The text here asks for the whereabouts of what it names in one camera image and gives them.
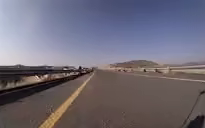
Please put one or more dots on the robot's own part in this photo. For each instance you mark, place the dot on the robot's own part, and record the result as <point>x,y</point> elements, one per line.
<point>194,106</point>

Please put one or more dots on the yellow painted line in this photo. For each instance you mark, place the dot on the yellow painted line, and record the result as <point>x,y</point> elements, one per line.
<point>65,105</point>

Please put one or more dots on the brown hill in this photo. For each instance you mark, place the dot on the brown hill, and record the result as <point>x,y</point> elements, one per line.
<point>135,63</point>

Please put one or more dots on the white painted line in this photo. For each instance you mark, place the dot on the white painted line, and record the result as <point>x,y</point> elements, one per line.
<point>176,78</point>

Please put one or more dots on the grey asphalt road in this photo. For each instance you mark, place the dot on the grey asphalt road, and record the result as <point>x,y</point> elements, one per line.
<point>123,100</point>

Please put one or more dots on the metal guardrail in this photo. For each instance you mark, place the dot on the metal guardrail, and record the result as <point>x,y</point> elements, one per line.
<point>26,77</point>

